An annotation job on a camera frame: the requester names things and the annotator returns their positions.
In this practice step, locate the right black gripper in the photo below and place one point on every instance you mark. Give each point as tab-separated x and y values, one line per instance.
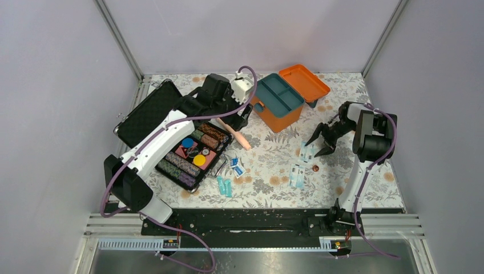
323	127

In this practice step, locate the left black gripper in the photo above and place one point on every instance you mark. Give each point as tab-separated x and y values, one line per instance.
236	121

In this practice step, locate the blue white medicine packet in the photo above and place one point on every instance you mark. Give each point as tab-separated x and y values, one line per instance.
306	154

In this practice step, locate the orange medicine box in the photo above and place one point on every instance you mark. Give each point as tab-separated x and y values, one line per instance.
307	84

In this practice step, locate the teal divided tray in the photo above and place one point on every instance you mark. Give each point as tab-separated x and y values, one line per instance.
274	94

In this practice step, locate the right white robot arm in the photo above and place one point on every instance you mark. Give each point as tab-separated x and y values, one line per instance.
374	141

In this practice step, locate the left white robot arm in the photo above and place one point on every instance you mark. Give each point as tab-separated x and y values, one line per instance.
167	118

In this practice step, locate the orange black chip stack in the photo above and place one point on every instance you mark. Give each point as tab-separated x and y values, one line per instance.
214	132

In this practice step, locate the green chip stack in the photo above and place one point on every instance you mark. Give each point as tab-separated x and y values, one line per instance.
198	135

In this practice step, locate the red white chip stack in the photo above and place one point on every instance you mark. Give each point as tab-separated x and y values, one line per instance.
210	141

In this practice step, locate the blue white sachet packet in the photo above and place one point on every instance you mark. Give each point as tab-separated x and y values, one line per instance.
297	175

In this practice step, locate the floral table mat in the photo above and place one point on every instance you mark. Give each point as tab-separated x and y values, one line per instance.
268	163

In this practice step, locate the blue poker chip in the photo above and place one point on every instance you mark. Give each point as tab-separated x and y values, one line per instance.
187	142

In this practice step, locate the yellow poker chip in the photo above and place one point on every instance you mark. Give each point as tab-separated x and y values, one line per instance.
199	160

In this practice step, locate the black poker chip case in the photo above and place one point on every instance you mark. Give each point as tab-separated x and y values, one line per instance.
178	165

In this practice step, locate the small blue sachets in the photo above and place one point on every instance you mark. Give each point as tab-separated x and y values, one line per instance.
237	167

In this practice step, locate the teal tube pair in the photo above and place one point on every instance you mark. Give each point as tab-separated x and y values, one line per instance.
225	186

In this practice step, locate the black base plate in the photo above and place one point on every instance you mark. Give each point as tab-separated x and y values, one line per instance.
265	228

